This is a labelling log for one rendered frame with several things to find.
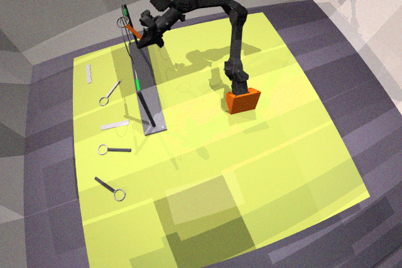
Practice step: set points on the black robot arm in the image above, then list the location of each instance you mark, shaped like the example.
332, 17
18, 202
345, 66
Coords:
233, 68

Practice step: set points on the orange handle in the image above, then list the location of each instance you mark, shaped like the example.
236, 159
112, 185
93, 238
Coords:
129, 27

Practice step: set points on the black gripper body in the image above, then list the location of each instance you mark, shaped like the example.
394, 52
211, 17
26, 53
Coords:
157, 28

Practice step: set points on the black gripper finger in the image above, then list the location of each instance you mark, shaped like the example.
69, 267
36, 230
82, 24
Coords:
148, 44
146, 38

